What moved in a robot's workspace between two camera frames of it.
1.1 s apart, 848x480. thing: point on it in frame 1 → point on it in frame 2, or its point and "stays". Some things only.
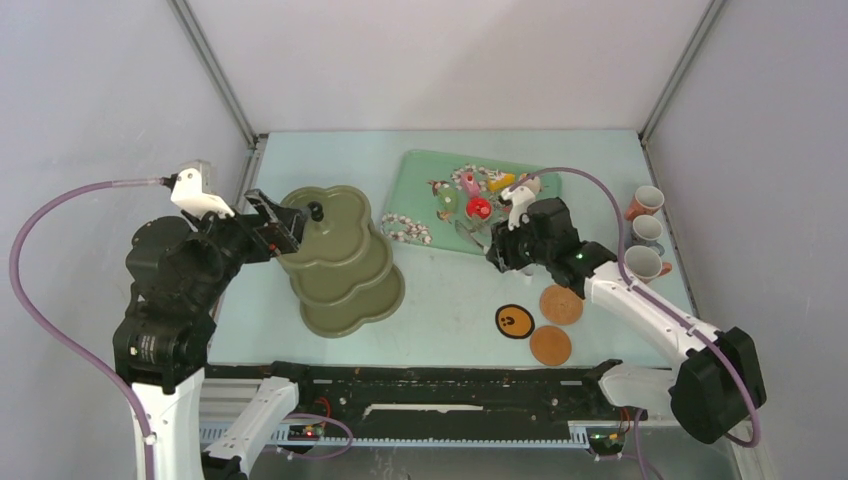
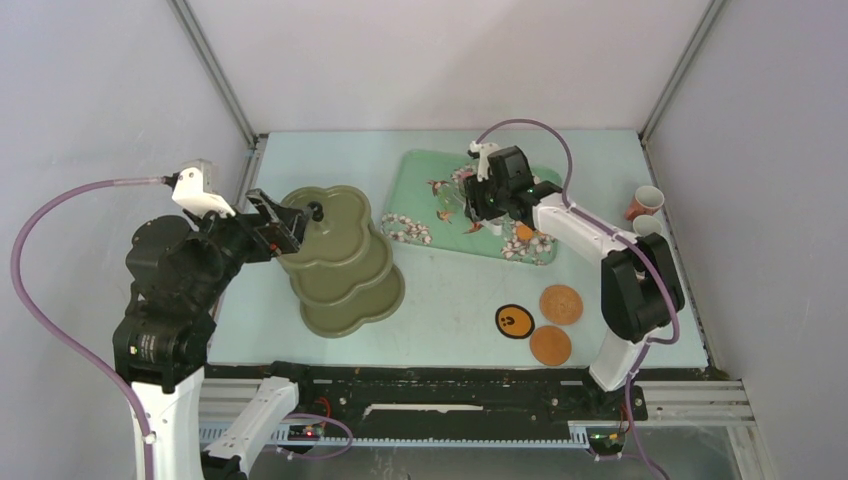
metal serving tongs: x=526 y=272 → x=495 y=224
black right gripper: x=502 y=240 → x=473 y=190
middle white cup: x=646 y=231 stays
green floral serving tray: x=452 y=203 stays
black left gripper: x=277 y=228 stays
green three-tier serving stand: x=340 y=277 stays
